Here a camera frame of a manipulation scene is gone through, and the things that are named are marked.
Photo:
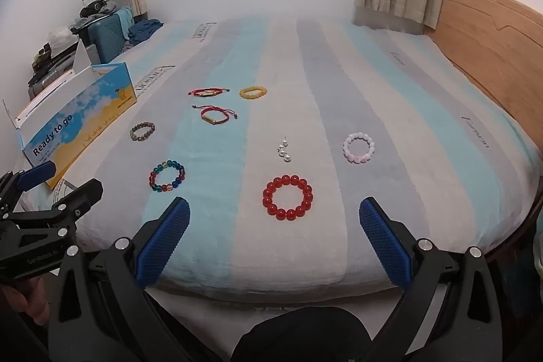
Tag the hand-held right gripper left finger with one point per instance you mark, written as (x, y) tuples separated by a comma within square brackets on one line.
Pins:
[(165, 243)]

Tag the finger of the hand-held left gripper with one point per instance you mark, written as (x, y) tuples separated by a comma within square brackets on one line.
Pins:
[(80, 194), (38, 173)]

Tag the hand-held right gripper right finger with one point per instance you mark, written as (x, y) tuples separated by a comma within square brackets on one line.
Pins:
[(384, 247)]

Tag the blue and yellow cardboard box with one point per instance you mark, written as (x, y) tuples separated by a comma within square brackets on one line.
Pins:
[(72, 120)]

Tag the white pearl earrings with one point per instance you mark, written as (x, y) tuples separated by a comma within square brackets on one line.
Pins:
[(285, 154)]

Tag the person's left hand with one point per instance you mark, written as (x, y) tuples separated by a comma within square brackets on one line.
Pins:
[(25, 298)]

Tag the grey suitcase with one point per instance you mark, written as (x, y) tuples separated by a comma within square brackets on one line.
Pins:
[(46, 78)]

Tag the dark cloth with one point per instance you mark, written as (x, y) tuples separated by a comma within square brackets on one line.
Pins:
[(297, 334)]

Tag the white cloth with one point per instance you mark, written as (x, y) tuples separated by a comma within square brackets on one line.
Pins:
[(59, 36)]

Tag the teal suitcase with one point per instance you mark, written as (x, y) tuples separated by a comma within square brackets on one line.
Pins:
[(106, 35)]

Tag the black bag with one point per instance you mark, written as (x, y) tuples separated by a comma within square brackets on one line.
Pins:
[(95, 8)]

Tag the light blue towel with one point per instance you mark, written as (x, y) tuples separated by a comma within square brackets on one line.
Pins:
[(125, 20)]

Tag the blue clothes pile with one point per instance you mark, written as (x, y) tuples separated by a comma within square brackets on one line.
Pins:
[(144, 30)]

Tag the wooden headboard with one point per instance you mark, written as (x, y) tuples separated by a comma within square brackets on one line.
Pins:
[(488, 31)]

